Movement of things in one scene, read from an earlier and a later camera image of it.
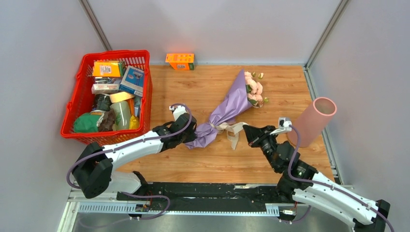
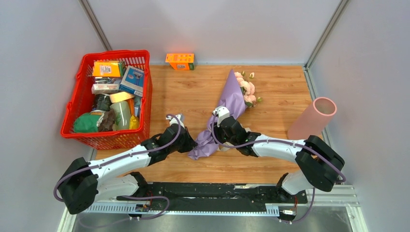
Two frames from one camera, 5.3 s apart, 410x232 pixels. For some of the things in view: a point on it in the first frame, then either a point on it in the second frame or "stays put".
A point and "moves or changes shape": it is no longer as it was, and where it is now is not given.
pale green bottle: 122,110 stays put
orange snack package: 106,69 stays put
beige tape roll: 120,96 stays put
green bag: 86,123 stays put
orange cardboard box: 181,61 stays put
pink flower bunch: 254,89 moves or changes shape
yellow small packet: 134,123 stays put
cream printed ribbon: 231,129 moves or changes shape
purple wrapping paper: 235,101 moves or changes shape
